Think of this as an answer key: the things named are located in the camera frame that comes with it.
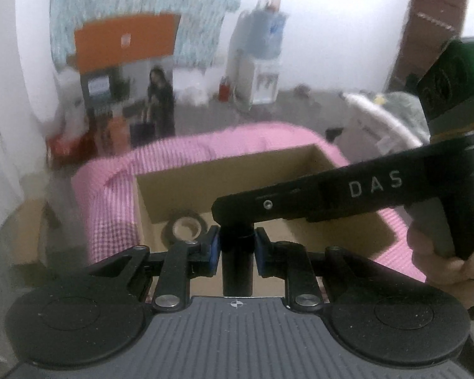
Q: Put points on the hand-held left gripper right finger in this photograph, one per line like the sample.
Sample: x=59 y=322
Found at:
x=260 y=254

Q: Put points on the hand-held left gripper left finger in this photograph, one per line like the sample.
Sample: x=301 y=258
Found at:
x=213 y=252

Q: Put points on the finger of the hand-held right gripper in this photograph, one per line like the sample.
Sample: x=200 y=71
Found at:
x=260 y=207

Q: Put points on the black cylinder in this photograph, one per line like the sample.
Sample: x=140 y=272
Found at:
x=237 y=268

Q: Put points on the person's right hand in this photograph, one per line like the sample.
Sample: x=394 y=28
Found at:
x=450 y=276

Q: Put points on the black tape roll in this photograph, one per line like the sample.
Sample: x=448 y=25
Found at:
x=170 y=235

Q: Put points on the grey fluffy cushion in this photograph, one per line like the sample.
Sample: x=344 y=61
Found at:
x=407 y=114

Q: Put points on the white plastic appliance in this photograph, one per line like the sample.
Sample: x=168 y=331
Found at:
x=367 y=126

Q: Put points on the pink checkered blanket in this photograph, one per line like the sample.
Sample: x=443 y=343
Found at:
x=110 y=205

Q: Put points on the red container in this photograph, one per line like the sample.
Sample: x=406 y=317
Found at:
x=224 y=90

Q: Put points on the white water dispenser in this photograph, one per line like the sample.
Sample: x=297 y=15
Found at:
x=264 y=83

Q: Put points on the brown door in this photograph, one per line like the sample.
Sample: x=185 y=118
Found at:
x=430 y=27

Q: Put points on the standing poster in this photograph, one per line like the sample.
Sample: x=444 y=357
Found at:
x=158 y=98

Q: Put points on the blue water bottle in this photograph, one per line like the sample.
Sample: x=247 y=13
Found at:
x=266 y=33

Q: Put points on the red bag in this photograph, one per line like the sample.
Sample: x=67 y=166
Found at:
x=63 y=148

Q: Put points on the small cardboard box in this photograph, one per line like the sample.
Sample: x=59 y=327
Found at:
x=29 y=233

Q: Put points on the teal patterned cloth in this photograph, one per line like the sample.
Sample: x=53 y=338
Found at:
x=197 y=12

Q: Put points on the orange board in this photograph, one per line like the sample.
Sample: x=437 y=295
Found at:
x=122 y=39

